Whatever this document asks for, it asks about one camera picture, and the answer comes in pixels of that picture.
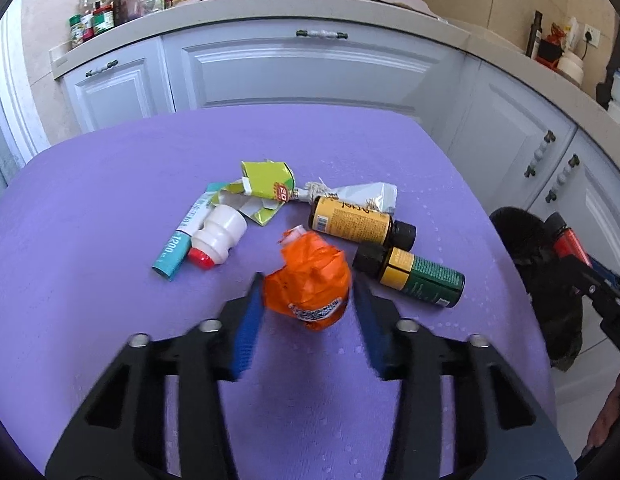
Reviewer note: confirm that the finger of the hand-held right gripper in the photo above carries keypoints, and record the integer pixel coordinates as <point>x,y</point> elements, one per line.
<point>612,276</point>
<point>590,282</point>

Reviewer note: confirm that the orange plastic bag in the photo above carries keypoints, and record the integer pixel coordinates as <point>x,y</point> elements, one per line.
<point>310,280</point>

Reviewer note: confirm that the torn green carton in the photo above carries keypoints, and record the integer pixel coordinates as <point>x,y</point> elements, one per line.
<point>265,182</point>

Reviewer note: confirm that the dark cloth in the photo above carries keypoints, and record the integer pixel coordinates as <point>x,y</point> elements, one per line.
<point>615,45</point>

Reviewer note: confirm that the white cabinet door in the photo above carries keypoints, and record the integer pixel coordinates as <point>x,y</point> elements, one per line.
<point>605,200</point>
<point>315,80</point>
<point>119,95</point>
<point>500,120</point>

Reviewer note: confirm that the silver tube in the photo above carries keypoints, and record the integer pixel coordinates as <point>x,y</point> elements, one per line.
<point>360,195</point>

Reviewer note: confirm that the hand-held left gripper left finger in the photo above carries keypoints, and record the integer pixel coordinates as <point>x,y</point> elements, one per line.
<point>247,335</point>

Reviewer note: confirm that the brown bottle with yellow label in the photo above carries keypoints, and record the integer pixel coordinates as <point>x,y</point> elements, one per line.
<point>350,220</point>

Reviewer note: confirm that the purple tablecloth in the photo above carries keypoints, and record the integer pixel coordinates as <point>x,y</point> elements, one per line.
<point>139,170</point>

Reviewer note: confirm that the white tube with teal end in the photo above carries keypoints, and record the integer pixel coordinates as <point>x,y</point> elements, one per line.
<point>172,252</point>

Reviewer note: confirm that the small white bottle red cap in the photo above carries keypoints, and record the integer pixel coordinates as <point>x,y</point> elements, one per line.
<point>219,232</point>

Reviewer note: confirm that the green bottle with yellow label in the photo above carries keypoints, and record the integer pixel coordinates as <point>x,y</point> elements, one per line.
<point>420,275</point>

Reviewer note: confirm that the trash bin with black bag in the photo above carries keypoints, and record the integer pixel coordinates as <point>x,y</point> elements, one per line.
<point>540,285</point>

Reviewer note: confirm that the white printed packet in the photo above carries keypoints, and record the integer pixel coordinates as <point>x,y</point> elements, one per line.
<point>572,32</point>

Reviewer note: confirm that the dark glass oil bottle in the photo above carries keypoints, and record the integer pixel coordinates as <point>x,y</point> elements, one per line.
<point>535,35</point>

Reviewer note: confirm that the cluster of condiment bottles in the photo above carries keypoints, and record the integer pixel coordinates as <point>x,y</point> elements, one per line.
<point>119,0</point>

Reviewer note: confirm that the person's right hand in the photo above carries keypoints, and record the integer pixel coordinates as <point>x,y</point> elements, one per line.
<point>612,415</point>

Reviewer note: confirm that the white wall socket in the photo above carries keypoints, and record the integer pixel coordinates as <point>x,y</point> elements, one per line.
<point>591,36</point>

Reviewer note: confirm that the red bottle with black cap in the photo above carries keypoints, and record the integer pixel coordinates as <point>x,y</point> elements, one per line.
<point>570,245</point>

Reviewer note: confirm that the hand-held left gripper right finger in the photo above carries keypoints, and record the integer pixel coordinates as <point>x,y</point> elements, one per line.
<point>372,340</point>

